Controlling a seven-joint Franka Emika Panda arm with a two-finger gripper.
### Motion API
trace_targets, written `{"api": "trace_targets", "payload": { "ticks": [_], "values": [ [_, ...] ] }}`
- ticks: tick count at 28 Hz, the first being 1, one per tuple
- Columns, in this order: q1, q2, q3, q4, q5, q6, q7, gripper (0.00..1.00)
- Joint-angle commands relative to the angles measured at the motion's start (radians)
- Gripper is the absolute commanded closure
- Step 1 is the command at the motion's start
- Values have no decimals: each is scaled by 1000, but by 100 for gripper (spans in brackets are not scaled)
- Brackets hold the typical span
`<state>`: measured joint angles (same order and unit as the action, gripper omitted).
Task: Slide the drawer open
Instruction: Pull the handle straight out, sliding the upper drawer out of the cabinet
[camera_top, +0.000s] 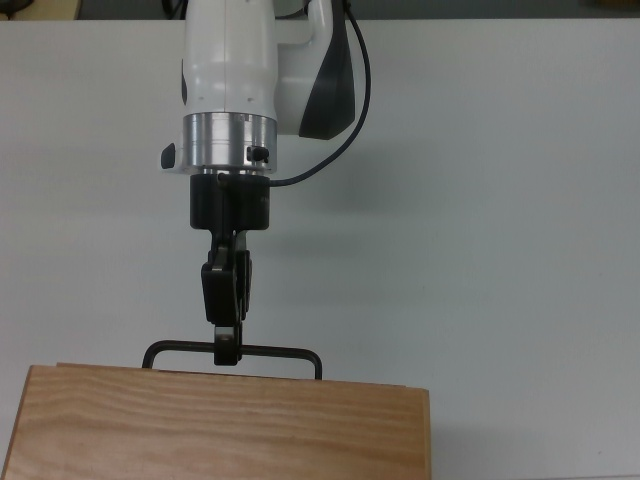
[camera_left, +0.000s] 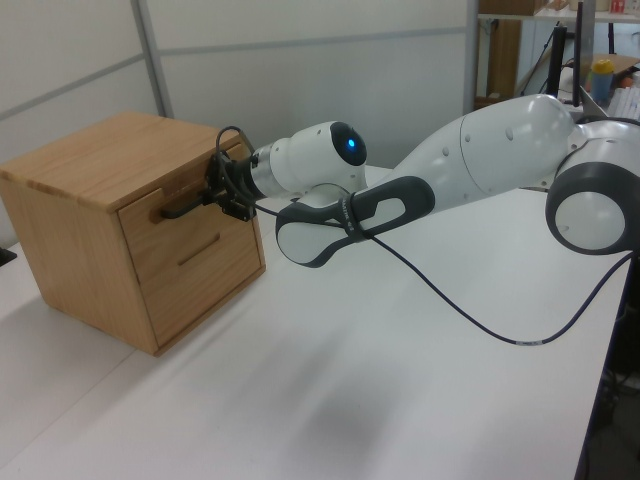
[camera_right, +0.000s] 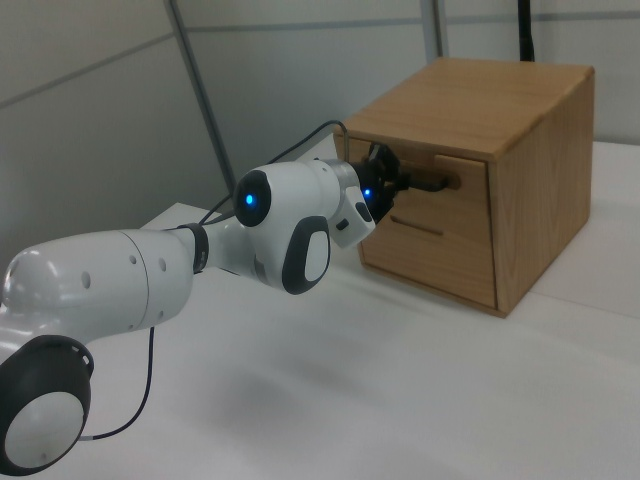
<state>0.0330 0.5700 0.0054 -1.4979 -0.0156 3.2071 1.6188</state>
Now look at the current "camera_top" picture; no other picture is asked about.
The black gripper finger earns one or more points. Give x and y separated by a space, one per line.
217 295
245 280

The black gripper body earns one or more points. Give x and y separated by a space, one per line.
210 205

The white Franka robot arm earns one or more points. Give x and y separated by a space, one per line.
230 60

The wooden two-drawer cabinet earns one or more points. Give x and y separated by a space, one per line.
225 430

